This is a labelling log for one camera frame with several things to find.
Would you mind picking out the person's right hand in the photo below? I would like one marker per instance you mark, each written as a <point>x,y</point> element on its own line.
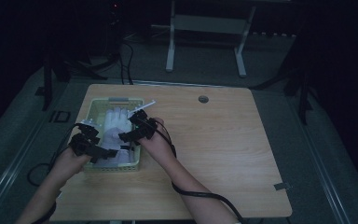
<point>157,143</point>

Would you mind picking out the pale green plastic basket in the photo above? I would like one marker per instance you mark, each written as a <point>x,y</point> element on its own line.
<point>98,107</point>

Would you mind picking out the metal floor rail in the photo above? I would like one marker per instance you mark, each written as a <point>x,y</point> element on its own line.
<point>320,155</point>
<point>180,83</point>

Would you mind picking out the white desk frame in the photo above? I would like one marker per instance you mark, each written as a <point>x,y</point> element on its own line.
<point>208,25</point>

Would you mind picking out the grey tape strip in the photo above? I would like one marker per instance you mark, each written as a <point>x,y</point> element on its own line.
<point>281,186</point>

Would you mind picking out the white glove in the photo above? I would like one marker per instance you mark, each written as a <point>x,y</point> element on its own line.
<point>121,158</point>
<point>115,123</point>

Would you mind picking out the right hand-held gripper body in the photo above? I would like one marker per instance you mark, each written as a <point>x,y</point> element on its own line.
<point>144,129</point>

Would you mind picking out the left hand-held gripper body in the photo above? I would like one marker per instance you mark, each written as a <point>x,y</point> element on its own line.
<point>82,143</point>

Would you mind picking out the grey table grommet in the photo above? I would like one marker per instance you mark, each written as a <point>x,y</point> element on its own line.
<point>203,99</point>

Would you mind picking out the black metal stand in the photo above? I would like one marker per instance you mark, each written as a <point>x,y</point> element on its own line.
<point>59,67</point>
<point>296,81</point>

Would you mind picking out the person's left hand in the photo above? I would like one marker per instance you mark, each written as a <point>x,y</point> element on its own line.
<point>68,165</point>

